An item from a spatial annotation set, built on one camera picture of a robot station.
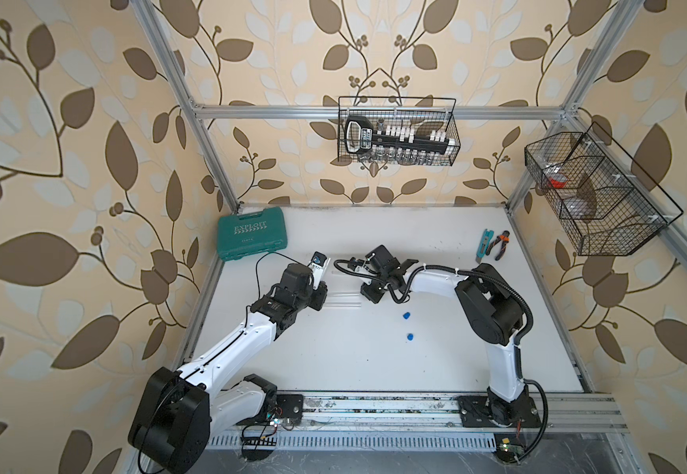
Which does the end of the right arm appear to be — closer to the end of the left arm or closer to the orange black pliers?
the end of the left arm

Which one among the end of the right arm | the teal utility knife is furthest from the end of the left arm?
the teal utility knife

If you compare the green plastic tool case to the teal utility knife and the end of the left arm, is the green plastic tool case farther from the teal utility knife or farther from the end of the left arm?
the teal utility knife

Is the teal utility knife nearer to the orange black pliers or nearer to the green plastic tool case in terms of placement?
the orange black pliers

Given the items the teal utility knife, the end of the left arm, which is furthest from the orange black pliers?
the end of the left arm

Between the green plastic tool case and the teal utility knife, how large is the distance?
2.37 ft

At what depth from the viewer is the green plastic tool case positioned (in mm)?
1049

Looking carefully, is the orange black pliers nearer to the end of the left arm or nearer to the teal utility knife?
the teal utility knife

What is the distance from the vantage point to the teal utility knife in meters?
1.07
